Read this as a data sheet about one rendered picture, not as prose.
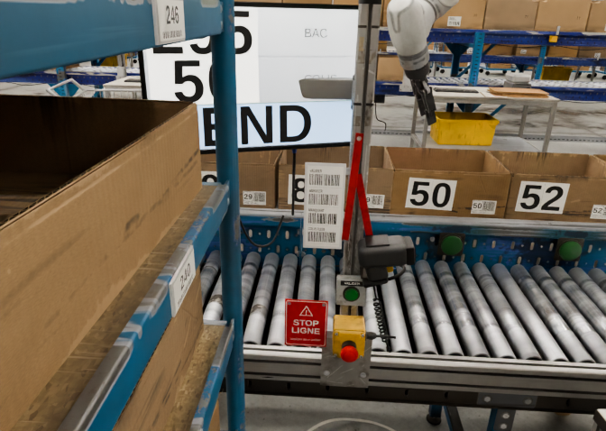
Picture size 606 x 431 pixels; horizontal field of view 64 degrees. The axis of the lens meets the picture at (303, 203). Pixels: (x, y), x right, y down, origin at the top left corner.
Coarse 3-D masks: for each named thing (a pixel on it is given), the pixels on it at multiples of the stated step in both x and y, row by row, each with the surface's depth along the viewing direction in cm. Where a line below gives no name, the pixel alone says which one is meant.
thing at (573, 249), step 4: (564, 244) 161; (568, 244) 160; (572, 244) 160; (576, 244) 160; (560, 248) 162; (564, 248) 161; (568, 248) 161; (572, 248) 160; (576, 248) 160; (580, 248) 161; (560, 252) 162; (564, 252) 161; (568, 252) 161; (572, 252) 161; (576, 252) 161; (580, 252) 161; (564, 256) 162; (568, 256) 162; (572, 256) 162; (576, 256) 162; (568, 260) 162; (572, 260) 163
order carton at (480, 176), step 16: (400, 160) 190; (416, 160) 190; (432, 160) 190; (448, 160) 189; (464, 160) 189; (480, 160) 189; (496, 160) 175; (400, 176) 163; (416, 176) 162; (432, 176) 162; (448, 176) 162; (464, 176) 161; (480, 176) 161; (496, 176) 161; (400, 192) 165; (464, 192) 164; (480, 192) 163; (496, 192) 163; (400, 208) 167; (416, 208) 167; (464, 208) 166; (496, 208) 165
